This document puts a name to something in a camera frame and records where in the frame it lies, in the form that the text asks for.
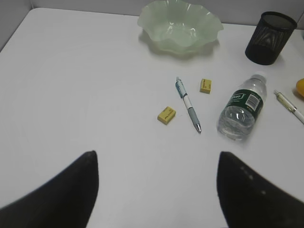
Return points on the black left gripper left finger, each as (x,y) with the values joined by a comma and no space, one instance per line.
(65,201)

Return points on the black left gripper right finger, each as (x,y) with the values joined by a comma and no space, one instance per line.
(248,200)

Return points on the clear water bottle green label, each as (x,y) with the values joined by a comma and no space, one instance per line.
(240,114)

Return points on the yellow mango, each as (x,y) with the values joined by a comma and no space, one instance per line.
(300,87)

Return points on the blue grey click pen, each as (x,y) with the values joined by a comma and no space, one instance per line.
(190,109)

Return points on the beige white click pen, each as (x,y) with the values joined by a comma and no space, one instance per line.
(289,106)

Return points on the yellow eraser far left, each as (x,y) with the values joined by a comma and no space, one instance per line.
(166,115)

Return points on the yellow eraser near bowl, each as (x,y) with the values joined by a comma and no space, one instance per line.
(205,86)

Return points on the black mesh pen holder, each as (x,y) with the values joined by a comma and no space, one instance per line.
(269,38)

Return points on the pale green wavy glass bowl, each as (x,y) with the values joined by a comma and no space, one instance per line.
(179,27)

